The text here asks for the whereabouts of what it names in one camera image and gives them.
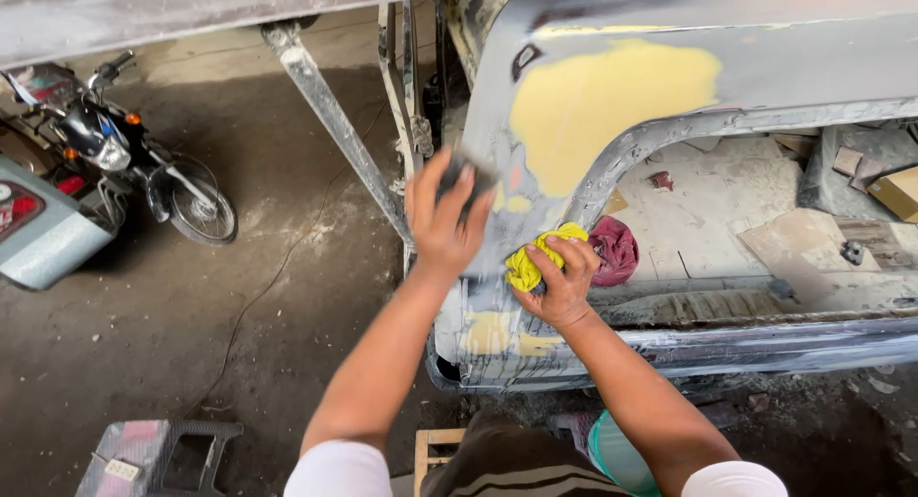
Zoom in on person's right hand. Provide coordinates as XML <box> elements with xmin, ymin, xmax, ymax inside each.
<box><xmin>511</xmin><ymin>235</ymin><xmax>603</xmax><ymax>331</ymax></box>

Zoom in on person's left hand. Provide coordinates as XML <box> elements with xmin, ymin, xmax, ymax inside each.
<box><xmin>406</xmin><ymin>147</ymin><xmax>499</xmax><ymax>277</ymax></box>

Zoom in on yellow cloth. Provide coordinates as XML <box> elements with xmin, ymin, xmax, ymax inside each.
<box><xmin>504</xmin><ymin>221</ymin><xmax>590</xmax><ymax>294</ymax></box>

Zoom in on dark sanding block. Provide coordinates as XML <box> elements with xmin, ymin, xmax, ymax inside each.
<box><xmin>435</xmin><ymin>151</ymin><xmax>501</xmax><ymax>212</ymax></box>

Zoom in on dark red cloth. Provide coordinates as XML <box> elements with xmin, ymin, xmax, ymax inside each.
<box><xmin>587</xmin><ymin>216</ymin><xmax>641</xmax><ymax>288</ymax></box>

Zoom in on grey metal support stand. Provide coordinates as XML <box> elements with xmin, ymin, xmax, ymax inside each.
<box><xmin>260</xmin><ymin>0</ymin><xmax>436</xmax><ymax>253</ymax></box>

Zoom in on teal plastic bucket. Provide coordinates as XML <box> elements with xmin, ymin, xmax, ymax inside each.
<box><xmin>586</xmin><ymin>409</ymin><xmax>665</xmax><ymax>497</ymax></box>

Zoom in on person's brown striped trousers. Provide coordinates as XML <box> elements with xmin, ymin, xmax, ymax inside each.
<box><xmin>419</xmin><ymin>409</ymin><xmax>634</xmax><ymax>497</ymax></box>

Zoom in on wooden stool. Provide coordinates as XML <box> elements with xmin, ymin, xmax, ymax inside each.
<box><xmin>414</xmin><ymin>427</ymin><xmax>469</xmax><ymax>497</ymax></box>

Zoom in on grey primed vehicle body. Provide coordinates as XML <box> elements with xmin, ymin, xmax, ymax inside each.
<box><xmin>426</xmin><ymin>0</ymin><xmax>918</xmax><ymax>395</ymax></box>

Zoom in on person's white shirt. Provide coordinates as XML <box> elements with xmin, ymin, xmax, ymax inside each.
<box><xmin>283</xmin><ymin>440</ymin><xmax>790</xmax><ymax>497</ymax></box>

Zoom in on brown cardboard box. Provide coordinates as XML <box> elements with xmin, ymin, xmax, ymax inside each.
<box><xmin>865</xmin><ymin>165</ymin><xmax>918</xmax><ymax>224</ymax></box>

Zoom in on grey plastic stool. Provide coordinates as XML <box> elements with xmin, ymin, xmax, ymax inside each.
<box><xmin>75</xmin><ymin>420</ymin><xmax>245</xmax><ymax>497</ymax></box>

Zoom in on black motorcycle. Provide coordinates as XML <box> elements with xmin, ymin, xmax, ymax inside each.
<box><xmin>0</xmin><ymin>49</ymin><xmax>239</xmax><ymax>247</ymax></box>

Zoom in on grey sanded vehicle panel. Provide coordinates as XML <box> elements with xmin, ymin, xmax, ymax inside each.
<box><xmin>0</xmin><ymin>0</ymin><xmax>503</xmax><ymax>72</ymax></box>

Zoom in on light blue vehicle rear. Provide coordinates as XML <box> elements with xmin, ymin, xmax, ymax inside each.
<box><xmin>0</xmin><ymin>155</ymin><xmax>120</xmax><ymax>292</ymax></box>

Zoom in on white socket block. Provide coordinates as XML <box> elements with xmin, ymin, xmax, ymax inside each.
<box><xmin>103</xmin><ymin>457</ymin><xmax>142</xmax><ymax>483</ymax></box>

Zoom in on thin floor cable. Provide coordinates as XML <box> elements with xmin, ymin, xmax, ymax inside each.
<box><xmin>182</xmin><ymin>101</ymin><xmax>390</xmax><ymax>420</ymax></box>

